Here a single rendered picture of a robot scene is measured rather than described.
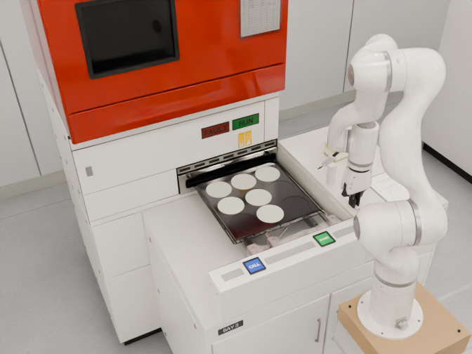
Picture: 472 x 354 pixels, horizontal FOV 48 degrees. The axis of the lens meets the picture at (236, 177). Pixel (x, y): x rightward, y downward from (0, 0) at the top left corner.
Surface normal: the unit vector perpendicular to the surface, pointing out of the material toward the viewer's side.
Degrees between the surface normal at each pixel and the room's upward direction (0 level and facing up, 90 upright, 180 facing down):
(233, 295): 90
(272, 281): 90
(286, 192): 0
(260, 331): 90
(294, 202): 0
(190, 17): 90
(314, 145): 0
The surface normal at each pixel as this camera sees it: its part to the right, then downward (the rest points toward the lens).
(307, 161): -0.02, -0.79
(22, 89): 0.44, 0.54
